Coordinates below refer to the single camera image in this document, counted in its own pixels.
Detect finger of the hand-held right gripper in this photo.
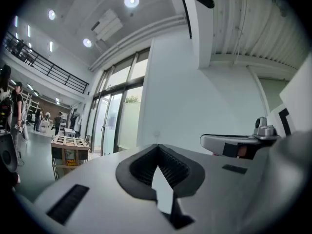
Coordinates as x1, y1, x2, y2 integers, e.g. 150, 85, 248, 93
199, 134, 279, 160

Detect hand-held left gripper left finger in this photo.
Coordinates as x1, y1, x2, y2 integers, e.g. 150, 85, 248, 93
34, 144, 177, 234

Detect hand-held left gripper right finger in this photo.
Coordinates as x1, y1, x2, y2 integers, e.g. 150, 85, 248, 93
158, 144, 311, 234

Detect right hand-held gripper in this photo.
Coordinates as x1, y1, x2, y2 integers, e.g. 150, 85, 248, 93
252, 54, 312, 141

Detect wooden slatted crate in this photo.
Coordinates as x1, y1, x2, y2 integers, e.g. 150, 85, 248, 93
50, 135, 90, 180

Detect clothes on rack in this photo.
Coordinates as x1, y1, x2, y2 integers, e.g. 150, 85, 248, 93
70, 108, 83, 133

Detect black metal railing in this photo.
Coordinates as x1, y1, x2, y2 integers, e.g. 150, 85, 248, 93
2, 30, 90, 95

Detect white ceiling pipes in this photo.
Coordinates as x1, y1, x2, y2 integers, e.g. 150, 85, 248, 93
88, 13, 188, 72

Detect white ceiling air conditioner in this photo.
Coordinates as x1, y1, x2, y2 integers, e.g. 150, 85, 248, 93
91, 8, 123, 41

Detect glass door black frame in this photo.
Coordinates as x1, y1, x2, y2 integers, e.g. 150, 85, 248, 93
85, 47, 151, 156

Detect black curved ceiling rail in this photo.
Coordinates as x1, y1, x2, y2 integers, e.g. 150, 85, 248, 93
176, 0, 193, 39

